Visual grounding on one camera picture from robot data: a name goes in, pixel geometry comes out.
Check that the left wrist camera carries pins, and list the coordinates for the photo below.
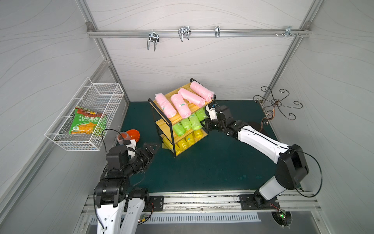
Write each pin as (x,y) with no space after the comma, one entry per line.
(132,145)

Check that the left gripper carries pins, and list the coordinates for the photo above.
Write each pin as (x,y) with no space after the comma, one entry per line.
(146,151)

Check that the clear plastic goblet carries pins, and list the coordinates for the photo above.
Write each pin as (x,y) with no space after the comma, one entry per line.
(122,136)

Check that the white wire basket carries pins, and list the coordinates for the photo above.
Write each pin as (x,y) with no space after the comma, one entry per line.
(99,97)

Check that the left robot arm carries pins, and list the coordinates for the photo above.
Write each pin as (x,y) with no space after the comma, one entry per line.
(119,206)

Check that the aluminium top rail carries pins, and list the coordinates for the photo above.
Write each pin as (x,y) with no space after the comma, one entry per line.
(196,33)

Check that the green roll front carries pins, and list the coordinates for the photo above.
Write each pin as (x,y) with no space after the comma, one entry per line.
(186,124)

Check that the copper wire jewelry stand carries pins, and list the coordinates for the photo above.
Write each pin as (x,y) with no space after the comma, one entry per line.
(270,104)

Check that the green roll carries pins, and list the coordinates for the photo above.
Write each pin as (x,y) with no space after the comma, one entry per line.
(186,124)
(195,123)
(201,114)
(179,129)

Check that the green snack bag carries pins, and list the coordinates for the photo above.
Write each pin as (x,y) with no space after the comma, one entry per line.
(88,122)

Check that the wooden three-tier shelf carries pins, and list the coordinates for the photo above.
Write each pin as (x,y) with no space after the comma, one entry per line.
(167,134)

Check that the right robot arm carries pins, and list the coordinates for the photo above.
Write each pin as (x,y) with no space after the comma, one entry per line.
(291,165)

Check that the pink roll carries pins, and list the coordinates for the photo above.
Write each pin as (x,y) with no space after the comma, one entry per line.
(203,92)
(181,106)
(165,105)
(192,97)

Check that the yellow roll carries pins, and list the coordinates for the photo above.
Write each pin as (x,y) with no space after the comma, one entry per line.
(198,133)
(168,145)
(182,144)

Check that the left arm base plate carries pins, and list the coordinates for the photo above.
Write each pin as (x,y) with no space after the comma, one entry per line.
(156,204)

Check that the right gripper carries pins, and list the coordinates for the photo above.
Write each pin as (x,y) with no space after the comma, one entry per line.
(216,119)

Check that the pink roll front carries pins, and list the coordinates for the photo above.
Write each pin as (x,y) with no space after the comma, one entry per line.
(203,92)

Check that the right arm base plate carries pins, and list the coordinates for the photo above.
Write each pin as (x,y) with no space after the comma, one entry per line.
(257,202)

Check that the yellow roll diagonal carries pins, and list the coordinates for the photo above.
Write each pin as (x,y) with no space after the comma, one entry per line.
(190,139)

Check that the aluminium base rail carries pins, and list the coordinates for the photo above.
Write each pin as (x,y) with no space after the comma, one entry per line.
(225,201)

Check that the orange plastic bowl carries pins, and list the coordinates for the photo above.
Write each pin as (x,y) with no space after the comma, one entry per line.
(134,134)

